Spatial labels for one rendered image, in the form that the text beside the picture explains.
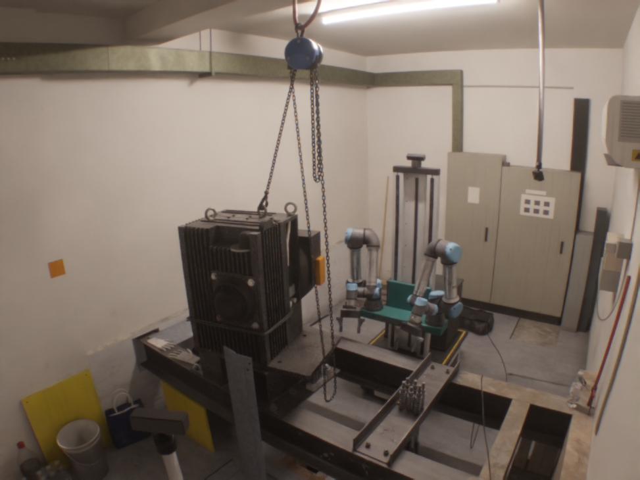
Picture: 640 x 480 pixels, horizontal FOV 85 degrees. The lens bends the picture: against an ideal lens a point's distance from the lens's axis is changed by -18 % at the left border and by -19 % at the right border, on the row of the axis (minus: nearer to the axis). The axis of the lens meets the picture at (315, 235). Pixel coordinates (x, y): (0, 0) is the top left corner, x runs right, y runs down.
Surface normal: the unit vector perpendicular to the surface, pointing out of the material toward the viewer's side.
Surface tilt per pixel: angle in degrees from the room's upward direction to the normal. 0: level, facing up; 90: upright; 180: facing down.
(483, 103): 90
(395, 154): 90
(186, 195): 90
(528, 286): 90
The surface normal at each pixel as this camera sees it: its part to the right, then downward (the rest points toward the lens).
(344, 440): -0.03, -0.96
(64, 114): 0.80, 0.14
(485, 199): -0.59, 0.23
